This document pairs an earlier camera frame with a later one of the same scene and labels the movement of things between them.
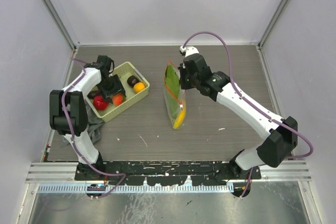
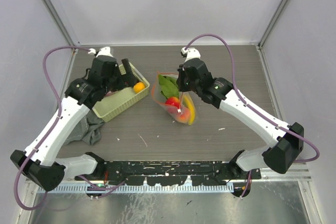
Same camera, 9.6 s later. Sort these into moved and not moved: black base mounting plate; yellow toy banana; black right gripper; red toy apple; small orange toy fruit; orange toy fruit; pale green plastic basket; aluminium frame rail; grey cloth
Moved: red toy apple; orange toy fruit; yellow toy banana
Not moved: small orange toy fruit; aluminium frame rail; black base mounting plate; pale green plastic basket; black right gripper; grey cloth
